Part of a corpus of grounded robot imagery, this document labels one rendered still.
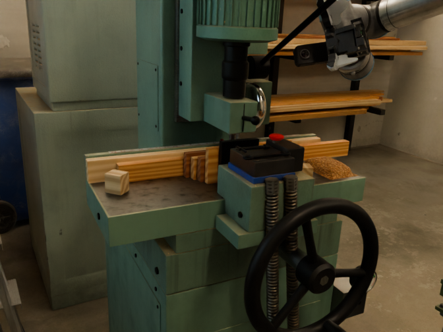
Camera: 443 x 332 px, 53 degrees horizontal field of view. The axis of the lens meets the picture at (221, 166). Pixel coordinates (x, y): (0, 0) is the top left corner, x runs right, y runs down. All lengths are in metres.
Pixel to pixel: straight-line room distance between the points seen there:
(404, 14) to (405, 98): 3.63
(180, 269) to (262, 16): 0.52
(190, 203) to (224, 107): 0.24
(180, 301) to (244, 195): 0.27
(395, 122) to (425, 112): 0.36
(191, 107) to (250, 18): 0.27
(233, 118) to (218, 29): 0.19
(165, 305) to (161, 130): 0.45
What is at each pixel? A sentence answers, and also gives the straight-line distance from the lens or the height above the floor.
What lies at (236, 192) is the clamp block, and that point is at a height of 0.93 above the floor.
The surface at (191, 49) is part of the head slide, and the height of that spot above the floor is 1.17.
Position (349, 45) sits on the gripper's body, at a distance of 1.03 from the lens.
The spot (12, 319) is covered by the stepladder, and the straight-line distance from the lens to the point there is 1.75.
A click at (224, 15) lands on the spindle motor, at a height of 1.24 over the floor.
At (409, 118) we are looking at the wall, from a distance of 4.88.
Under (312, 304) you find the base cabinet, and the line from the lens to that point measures 1.15.
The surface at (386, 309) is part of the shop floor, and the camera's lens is 2.27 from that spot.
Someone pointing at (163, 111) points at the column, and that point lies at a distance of 1.14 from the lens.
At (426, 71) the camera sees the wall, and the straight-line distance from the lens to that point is 4.77.
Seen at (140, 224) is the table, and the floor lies 0.88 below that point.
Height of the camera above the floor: 1.24
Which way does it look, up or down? 18 degrees down
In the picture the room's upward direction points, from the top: 2 degrees clockwise
